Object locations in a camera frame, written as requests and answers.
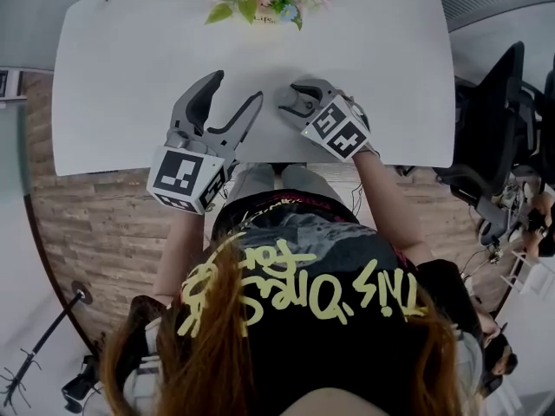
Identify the artificial flowers in pot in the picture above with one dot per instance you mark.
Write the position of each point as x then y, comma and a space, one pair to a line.
264, 13

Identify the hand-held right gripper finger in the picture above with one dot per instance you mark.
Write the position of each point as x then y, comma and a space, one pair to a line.
299, 120
323, 87

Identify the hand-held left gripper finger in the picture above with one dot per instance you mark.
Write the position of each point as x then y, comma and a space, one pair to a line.
245, 121
195, 106

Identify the person's black printed shirt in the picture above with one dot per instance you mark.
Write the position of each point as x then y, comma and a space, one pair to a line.
329, 353

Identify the black coat rack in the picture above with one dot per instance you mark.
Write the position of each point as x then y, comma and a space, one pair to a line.
52, 327

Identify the person's left forearm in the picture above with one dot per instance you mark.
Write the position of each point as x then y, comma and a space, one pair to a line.
178, 249

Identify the person's grey trousers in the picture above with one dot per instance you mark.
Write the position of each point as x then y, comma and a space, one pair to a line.
256, 180

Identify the person's right forearm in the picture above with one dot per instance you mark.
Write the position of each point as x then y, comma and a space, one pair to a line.
386, 206

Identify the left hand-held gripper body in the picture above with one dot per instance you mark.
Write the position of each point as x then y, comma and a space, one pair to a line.
178, 176

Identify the white desk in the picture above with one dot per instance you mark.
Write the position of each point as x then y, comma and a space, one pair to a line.
130, 80

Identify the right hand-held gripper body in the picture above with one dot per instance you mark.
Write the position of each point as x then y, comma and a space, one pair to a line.
342, 132

